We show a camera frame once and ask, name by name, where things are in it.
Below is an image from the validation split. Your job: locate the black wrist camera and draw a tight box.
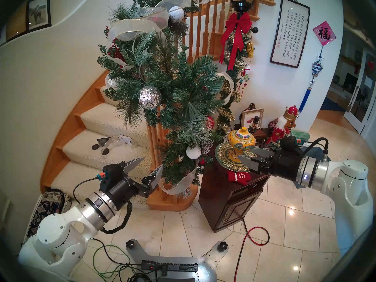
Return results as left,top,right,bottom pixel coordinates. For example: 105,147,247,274
279,137,306,155
98,164,127,191

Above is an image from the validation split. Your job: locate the green jade ornament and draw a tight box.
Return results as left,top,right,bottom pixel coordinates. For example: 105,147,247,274
289,130,310,142

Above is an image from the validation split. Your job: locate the large red nutcracker figure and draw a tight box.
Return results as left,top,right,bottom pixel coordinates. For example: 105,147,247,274
266,106,299,151

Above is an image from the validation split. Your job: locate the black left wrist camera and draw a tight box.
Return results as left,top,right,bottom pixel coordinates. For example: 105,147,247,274
98,164,127,191

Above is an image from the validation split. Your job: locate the brown ceramic vase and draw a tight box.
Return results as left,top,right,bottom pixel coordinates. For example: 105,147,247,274
239,103,256,122

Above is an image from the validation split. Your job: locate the small white framed picture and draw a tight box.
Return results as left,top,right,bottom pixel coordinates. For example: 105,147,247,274
241,109,264,130

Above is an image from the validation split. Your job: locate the dark wooden side table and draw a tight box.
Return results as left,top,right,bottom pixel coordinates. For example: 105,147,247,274
254,129,269,147

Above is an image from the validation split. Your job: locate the yellow porcelain lidded jar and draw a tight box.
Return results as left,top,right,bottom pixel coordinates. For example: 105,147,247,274
228,127,256,164

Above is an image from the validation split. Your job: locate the green pine garland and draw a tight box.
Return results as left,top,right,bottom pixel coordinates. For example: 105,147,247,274
97,0,235,197

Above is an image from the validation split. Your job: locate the dark wooden cabinet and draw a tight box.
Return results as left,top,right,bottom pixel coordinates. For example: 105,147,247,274
198,143,271,233

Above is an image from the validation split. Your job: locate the red diamond fu sign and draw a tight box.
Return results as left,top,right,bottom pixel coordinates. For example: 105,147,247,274
313,21,337,46

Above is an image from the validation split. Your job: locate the silver faceted ball ornament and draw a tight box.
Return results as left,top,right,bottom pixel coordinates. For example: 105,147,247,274
139,85,162,110

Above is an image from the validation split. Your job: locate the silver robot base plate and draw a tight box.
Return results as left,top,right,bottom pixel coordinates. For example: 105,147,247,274
126,240,229,282

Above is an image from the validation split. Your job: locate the red power cable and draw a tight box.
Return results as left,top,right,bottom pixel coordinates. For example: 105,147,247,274
234,226,270,282

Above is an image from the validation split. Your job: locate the black power strip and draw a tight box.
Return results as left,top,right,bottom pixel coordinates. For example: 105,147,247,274
141,260,199,272

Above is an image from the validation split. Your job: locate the black framed horse photo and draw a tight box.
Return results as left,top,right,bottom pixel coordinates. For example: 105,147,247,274
26,0,52,32

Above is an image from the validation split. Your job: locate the red velvet bow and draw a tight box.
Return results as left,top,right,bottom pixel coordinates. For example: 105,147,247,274
219,12,253,71

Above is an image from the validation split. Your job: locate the green cable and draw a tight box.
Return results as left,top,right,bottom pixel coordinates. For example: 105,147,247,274
93,245,132,282

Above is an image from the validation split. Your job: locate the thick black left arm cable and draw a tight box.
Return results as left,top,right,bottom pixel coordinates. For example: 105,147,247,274
101,201,132,235

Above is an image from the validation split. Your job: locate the carpeted wooden staircase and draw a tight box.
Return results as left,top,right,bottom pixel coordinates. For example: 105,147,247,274
40,70,165,208

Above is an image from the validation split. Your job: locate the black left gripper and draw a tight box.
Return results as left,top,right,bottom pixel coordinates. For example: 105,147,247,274
107,157,164,211

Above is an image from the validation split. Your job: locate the white glitter ball ornament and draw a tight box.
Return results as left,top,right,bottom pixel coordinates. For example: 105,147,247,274
168,6,185,23
186,145,202,160

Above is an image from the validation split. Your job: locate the thin black left camera cable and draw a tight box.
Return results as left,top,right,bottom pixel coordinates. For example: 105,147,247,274
73,177,100,203

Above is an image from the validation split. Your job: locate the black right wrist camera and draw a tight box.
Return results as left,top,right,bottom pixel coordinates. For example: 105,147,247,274
279,137,306,155

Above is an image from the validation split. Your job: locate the ornate round plate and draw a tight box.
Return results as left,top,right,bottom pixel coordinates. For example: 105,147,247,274
214,142,259,172

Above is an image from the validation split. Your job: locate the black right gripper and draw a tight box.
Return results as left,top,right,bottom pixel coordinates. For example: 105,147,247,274
237,147,305,182

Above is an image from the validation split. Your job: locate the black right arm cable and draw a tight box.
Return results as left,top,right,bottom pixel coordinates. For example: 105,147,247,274
302,137,330,163

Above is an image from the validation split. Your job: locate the framed Chinese calligraphy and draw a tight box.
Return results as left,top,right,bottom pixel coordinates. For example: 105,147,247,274
270,0,310,68

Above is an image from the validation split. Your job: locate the red knitted mitten ornament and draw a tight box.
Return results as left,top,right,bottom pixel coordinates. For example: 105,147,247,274
227,170,252,185

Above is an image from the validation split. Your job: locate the brown framed picture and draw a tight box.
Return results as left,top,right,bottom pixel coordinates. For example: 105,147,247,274
5,8,28,42

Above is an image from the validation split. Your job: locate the clear plastic packaging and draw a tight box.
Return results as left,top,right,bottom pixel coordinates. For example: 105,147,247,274
97,135,131,155

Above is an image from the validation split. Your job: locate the small black-hat nutcracker figure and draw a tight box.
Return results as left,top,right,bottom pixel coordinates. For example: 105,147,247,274
248,116,261,135

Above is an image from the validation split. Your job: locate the colourful string ornament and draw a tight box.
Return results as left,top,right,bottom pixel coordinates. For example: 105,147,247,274
239,64,251,98

